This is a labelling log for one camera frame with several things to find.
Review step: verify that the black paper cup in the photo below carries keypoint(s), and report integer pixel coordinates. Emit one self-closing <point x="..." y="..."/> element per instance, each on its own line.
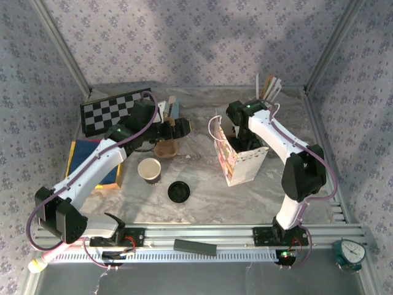
<point x="149" y="170"/>

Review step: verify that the cartoon print paper bag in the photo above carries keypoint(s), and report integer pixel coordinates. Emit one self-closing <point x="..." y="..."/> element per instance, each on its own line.
<point x="245" y="169"/>

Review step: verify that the blue napkin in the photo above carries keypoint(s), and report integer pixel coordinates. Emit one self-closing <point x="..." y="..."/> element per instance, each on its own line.
<point x="81" y="153"/>

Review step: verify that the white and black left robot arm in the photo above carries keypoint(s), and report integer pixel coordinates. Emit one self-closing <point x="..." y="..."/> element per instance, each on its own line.
<point x="92" y="163"/>

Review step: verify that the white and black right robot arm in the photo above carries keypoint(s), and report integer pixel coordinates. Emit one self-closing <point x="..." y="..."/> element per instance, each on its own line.
<point x="270" y="132"/>

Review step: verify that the light blue box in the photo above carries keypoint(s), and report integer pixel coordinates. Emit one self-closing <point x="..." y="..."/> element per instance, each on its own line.
<point x="176" y="111"/>

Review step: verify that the tan wooden stick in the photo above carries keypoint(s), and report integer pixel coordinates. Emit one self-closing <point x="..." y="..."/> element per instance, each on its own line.
<point x="171" y="106"/>

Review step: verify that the brown pulp cup carrier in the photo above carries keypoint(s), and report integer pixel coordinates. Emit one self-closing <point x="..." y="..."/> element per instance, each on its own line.
<point x="167" y="151"/>

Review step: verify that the brown wooden stirrer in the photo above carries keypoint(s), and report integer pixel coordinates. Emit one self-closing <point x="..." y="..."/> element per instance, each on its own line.
<point x="267" y="86"/>

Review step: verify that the black and grey chessboard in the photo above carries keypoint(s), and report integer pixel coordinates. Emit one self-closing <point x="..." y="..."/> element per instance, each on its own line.
<point x="107" y="115"/>

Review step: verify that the pink napkin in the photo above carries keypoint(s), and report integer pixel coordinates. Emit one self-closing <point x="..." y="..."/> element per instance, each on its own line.
<point x="95" y="140"/>

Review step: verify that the brown cardboard tray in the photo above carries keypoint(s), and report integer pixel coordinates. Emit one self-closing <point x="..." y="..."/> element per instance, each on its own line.
<point x="119" y="176"/>

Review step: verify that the black plastic lid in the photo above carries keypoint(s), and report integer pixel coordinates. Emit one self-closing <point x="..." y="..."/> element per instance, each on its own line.
<point x="179" y="192"/>

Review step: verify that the dark rectangular block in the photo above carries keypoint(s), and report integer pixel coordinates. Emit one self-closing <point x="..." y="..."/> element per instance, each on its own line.
<point x="195" y="247"/>

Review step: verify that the small circuit board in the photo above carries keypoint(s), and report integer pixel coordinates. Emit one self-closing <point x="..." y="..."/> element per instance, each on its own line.
<point x="113" y="255"/>
<point x="285" y="255"/>

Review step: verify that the pink stick with yellow end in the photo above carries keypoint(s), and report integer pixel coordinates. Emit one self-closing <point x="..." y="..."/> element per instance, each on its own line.
<point x="38" y="265"/>

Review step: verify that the teal alarm clock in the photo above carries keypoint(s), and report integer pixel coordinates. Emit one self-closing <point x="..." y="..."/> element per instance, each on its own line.
<point x="351" y="253"/>

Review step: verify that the aluminium frame post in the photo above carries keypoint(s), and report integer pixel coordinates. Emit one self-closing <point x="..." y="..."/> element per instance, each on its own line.
<point x="65" y="49"/>
<point x="333" y="46"/>

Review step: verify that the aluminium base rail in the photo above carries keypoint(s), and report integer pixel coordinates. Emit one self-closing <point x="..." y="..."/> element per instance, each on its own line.
<point x="215" y="233"/>

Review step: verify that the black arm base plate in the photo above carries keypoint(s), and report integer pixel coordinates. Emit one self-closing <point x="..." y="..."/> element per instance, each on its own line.
<point x="261" y="236"/>
<point x="138" y="236"/>

